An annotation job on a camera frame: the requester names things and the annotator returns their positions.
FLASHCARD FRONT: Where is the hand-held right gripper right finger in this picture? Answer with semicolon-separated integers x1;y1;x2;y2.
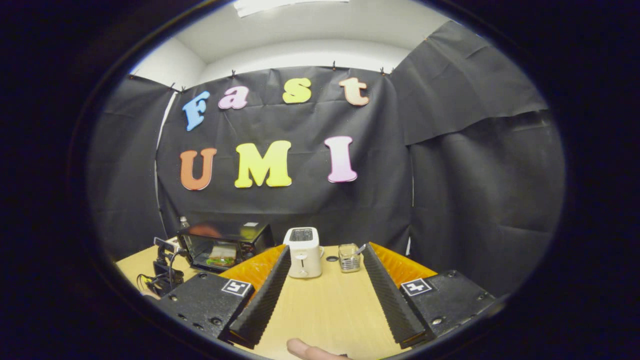
362;241;497;349

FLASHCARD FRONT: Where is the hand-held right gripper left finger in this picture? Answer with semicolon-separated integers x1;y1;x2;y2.
155;244;292;349

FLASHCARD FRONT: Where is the black electric oven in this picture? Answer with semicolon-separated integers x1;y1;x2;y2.
177;222;275;274

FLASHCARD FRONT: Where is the white toaster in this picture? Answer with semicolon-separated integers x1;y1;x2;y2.
283;227;324;279

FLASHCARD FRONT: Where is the black backdrop cloth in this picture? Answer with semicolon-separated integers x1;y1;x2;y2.
85;20;567;298

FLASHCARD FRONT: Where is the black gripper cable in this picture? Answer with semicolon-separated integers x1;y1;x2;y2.
136;249;176;297

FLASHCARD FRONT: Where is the wire mesh basket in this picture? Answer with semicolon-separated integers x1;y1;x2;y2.
338;243;362;273

